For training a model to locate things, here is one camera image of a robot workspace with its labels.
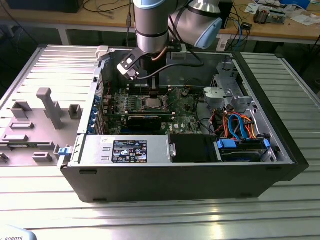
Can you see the white paper sheets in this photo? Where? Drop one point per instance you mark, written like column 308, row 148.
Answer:
column 303, row 20

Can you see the CPU socket with pins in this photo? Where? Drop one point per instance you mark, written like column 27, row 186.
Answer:
column 143, row 105

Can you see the small black device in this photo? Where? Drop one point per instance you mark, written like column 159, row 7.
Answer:
column 247, row 26

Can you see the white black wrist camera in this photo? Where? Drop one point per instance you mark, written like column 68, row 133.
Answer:
column 127, row 65

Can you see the black plastic shroud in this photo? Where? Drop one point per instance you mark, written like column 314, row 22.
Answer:
column 192, row 148

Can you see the blue plastic latch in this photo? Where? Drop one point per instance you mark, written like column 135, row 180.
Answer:
column 63, row 151

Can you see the green RAM stick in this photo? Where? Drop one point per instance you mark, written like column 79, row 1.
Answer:
column 140, row 114
column 20, row 146

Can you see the finned CPU cooler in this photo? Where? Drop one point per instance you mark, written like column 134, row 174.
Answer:
column 261, row 16

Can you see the wooden workbench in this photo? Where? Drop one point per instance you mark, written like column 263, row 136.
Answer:
column 75, row 20

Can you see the black RAM slot bank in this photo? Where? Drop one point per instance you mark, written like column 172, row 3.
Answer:
column 167, row 118
column 135, row 90

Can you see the black monitor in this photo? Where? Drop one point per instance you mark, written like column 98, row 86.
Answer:
column 42, row 5

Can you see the grey parts rack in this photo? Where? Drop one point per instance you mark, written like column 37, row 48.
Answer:
column 37, row 135

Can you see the silver green CPU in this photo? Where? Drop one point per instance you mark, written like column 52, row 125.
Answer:
column 152, row 103

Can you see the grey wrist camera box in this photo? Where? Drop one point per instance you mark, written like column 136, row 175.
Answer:
column 178, row 53

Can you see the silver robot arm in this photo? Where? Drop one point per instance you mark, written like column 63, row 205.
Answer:
column 151, row 30

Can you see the hard disk blue carrier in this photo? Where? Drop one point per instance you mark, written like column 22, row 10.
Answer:
column 240, row 156

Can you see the green Dell motherboard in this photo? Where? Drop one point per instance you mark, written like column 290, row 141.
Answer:
column 186, row 111

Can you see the pale blue teach pendant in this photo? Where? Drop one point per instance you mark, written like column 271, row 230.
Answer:
column 15, row 232

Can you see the metal drive bracket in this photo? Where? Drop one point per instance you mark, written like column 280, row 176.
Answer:
column 278, row 17

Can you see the blue expansion card latch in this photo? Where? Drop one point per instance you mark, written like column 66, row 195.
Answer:
column 90, row 125
column 97, row 100
column 93, row 114

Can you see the silver power supply unit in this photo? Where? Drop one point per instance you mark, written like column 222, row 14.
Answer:
column 155, row 150

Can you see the pale grey case latch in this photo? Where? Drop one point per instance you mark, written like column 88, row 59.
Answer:
column 102, row 53

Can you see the silver metal drive cage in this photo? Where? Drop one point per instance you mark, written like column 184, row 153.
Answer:
column 217, row 96

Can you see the black grey PC case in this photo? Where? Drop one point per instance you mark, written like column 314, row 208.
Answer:
column 175, row 182

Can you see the blue cardboard box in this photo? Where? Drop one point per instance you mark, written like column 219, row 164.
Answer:
column 296, row 3

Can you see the white label sheet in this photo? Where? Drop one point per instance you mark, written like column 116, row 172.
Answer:
column 222, row 45

